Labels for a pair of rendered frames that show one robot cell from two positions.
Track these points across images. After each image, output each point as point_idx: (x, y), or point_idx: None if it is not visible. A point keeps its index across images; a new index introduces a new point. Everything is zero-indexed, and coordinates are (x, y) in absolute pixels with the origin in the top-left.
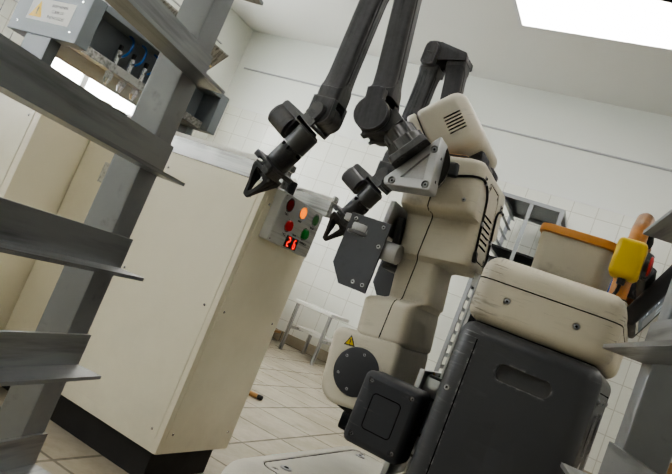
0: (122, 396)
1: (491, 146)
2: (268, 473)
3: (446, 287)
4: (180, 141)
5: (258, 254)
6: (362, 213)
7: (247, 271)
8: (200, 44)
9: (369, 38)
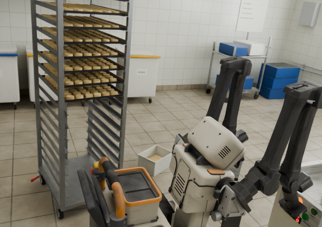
0: None
1: (212, 144)
2: None
3: (188, 213)
4: None
5: (283, 214)
6: (285, 201)
7: (279, 221)
8: (120, 114)
9: (230, 98)
